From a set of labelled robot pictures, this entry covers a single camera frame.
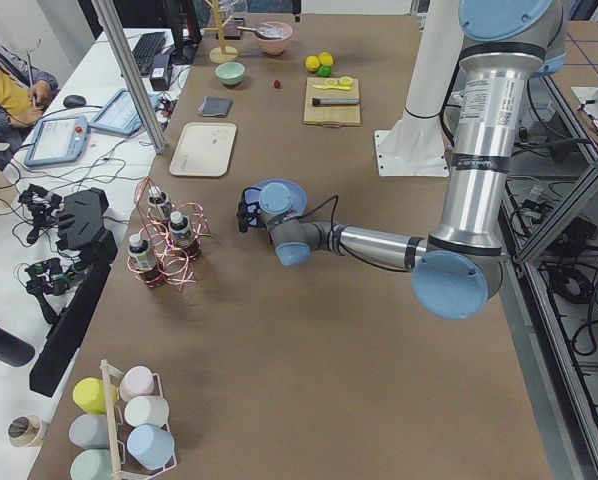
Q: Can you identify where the wooden mug tree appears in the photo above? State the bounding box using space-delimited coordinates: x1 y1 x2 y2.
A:
205 0 239 64

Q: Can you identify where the mint green bowl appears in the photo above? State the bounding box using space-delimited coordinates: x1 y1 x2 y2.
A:
215 61 246 86

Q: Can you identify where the black thermos bottle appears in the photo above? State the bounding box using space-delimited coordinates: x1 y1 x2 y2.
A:
0 328 35 367

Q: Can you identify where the light blue cup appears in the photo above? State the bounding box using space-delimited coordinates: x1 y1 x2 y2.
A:
126 424 175 470

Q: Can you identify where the black keyboard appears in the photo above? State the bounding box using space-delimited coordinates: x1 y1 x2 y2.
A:
132 32 166 64

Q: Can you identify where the black small box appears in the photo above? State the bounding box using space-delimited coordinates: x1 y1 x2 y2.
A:
149 54 173 92

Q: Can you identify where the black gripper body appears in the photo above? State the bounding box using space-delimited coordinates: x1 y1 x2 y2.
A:
236 187 263 233

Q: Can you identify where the blue round plate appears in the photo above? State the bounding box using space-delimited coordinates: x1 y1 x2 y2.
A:
245 179 307 215

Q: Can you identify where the grey cup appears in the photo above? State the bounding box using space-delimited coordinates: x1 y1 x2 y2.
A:
68 414 109 449

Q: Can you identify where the yellow cup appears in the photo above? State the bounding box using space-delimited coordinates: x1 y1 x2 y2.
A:
72 377 106 414

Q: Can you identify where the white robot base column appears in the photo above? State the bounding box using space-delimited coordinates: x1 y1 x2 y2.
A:
375 0 464 177

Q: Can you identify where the pink bowl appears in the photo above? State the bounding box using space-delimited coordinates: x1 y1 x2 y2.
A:
255 21 294 56

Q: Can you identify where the dark bottle middle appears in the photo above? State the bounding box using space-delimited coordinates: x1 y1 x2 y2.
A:
168 210 193 248

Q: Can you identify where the grey folded cloth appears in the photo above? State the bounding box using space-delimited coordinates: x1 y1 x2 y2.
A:
198 96 233 118

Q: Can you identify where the wooden cutting board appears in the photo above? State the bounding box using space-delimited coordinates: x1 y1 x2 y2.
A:
303 76 361 127

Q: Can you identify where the dark bottle back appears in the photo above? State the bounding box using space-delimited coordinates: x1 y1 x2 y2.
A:
148 185 173 222

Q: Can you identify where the copper wire bottle rack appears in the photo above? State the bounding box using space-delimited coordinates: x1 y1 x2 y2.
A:
127 177 211 290

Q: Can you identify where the green lime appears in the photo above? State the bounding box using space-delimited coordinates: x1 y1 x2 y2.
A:
317 65 332 78

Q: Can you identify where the tape roll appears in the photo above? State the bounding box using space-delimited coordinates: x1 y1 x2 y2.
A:
7 415 48 448

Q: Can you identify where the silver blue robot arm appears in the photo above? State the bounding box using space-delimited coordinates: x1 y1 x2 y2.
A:
237 1 569 319

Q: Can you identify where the blue teach pendant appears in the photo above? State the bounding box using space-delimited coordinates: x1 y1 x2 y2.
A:
24 115 88 167

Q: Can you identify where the blue tablet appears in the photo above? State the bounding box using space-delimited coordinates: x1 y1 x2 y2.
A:
88 89 143 136

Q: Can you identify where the lemon slice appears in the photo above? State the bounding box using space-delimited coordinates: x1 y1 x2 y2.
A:
338 76 354 86

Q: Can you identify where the yellow lemon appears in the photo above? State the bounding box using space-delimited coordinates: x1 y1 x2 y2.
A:
318 51 334 67
304 55 321 72

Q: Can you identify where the black handled knife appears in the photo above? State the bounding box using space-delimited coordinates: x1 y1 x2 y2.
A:
311 97 360 107

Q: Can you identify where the seated person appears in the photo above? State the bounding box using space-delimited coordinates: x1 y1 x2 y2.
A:
0 44 59 170

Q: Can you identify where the yellow peeler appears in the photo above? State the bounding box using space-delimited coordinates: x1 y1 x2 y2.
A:
312 84 352 91

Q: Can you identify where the dark bottle front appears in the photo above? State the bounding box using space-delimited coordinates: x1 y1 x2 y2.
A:
128 233 157 272

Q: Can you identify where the aluminium frame post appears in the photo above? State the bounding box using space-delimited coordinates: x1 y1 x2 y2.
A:
92 0 167 154

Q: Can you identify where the black computer mouse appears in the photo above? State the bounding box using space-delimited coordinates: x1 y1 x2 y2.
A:
63 94 87 109

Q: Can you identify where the dark bottle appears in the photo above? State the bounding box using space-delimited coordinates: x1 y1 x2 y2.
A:
128 233 157 272
168 210 193 248
148 185 173 222

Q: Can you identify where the cream rectangular tray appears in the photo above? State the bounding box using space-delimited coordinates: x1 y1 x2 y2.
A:
169 122 237 178

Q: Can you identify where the pink cup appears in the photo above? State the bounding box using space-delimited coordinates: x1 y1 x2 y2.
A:
119 365 155 402

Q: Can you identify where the mint green cup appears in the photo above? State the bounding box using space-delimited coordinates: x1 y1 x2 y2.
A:
70 449 112 480

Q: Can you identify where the cream cup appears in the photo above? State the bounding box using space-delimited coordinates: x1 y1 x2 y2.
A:
124 396 170 428

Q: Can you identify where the black stand device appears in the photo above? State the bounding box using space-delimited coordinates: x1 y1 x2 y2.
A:
26 187 118 397

